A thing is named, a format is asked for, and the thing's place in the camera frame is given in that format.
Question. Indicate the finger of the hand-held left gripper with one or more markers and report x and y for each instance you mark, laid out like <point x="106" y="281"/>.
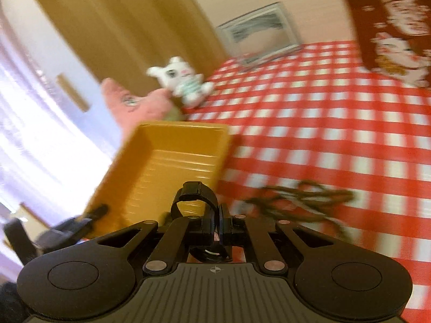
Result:
<point x="96" y="212"/>

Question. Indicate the yellow plastic tray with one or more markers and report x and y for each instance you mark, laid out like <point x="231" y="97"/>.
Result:
<point x="175" y="161"/>

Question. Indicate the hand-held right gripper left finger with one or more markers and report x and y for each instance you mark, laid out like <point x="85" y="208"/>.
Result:
<point x="202" y="232"/>

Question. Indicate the pink starfish plush toy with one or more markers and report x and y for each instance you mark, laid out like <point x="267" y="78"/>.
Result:
<point x="134" y="107"/>

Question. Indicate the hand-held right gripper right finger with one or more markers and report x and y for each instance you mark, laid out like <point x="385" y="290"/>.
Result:
<point x="224" y="225"/>

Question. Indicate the white rabbit plush toy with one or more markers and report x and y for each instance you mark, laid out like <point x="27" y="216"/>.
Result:
<point x="183" y="80"/>

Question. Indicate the silver picture frame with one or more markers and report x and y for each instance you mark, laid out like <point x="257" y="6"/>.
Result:
<point x="262" y="27"/>

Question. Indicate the wooden wall panel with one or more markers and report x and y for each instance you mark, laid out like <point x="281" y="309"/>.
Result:
<point x="134" y="23"/>

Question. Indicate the red white checkered tablecloth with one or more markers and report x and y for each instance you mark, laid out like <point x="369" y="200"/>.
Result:
<point x="303" y="124"/>

